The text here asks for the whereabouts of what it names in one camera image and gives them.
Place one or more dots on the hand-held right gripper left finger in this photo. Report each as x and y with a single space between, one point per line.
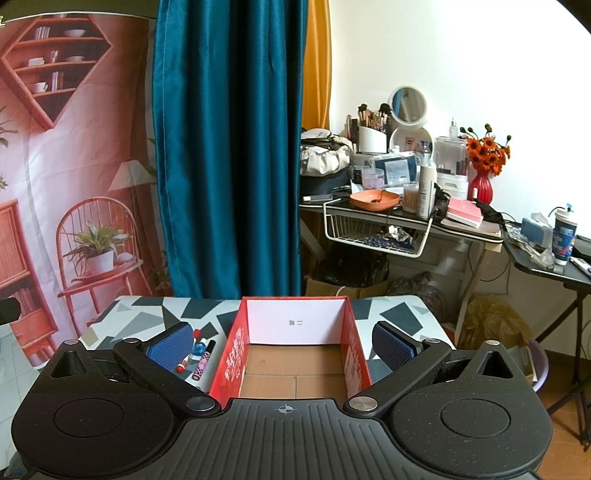
168 347

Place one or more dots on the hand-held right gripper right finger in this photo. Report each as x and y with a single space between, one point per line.
395 346

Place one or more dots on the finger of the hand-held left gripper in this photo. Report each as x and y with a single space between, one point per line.
9 310

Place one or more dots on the red capped white marker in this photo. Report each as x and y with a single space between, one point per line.
184 363

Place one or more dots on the pink checkered pen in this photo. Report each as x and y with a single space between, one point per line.
202 364

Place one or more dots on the red cardboard box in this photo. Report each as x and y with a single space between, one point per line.
226 364

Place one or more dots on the grey plastic bag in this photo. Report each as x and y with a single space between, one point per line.
425 295

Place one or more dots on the brown cardboard box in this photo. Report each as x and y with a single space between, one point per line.
341 291

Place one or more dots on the black bag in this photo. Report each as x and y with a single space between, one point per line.
351 272

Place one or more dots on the yellow plastic bag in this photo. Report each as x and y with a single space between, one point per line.
494 323

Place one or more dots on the silver foil pack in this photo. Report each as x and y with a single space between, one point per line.
399 234

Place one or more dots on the cotton swab jar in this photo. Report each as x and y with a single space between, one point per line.
411 201

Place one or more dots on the purple plastic basin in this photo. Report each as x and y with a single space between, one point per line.
540 369

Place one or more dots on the black topped white desk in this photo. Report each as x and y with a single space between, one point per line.
339 207

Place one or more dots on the pink book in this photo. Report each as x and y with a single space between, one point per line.
464 210

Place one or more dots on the white spray bottle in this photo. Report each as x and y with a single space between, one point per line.
425 194

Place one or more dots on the clear jar with pink contents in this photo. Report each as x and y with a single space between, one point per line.
373 179

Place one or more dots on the dark fabric bag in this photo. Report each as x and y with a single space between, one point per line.
323 184

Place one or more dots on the blue white box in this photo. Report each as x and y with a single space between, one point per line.
392 168

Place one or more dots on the red vase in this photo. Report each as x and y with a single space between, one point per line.
480 187

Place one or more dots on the blue tissue box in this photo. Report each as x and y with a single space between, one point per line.
536 230

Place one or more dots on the clear cosmetic organizer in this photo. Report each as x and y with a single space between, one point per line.
450 161

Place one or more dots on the blue white cup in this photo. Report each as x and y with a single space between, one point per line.
564 237

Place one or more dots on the white puffy bag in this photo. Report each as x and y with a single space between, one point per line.
325 157

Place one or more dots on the orange artificial flowers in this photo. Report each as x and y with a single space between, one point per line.
485 154

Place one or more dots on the blue curtain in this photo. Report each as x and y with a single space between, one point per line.
221 138

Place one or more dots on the small white dropper bottle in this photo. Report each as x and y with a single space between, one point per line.
454 130

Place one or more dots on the round white vanity mirror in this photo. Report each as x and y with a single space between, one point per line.
408 104

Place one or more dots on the yellow curtain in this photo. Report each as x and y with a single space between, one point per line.
316 69

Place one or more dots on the printed wall backdrop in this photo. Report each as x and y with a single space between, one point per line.
92 138

